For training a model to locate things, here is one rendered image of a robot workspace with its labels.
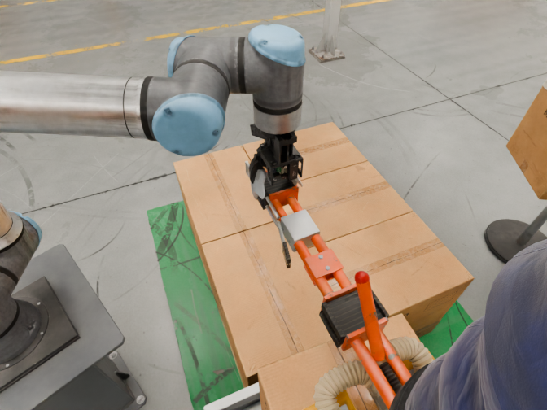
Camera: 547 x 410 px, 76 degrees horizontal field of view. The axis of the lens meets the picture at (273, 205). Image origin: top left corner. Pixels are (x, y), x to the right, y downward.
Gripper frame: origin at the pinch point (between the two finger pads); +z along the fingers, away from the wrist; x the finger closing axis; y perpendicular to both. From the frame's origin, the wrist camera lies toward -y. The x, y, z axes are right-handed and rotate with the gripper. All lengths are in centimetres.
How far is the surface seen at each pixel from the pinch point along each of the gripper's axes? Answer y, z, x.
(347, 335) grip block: 38.3, -2.1, -2.8
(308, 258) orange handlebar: 21.4, -0.9, -1.6
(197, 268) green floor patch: -68, 121, -22
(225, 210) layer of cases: -58, 67, -2
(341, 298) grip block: 31.6, -1.0, 0.1
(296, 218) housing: 11.4, -1.1, 0.6
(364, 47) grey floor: -286, 121, 233
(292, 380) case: 33.9, 27.2, -9.6
